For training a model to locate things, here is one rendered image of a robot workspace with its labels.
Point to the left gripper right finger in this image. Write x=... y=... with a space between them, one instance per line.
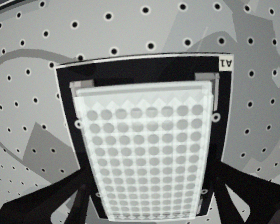
x=262 y=196

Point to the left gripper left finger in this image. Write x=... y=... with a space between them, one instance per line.
x=37 y=207

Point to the grey perforated breadboard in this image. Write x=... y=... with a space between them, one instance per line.
x=36 y=35

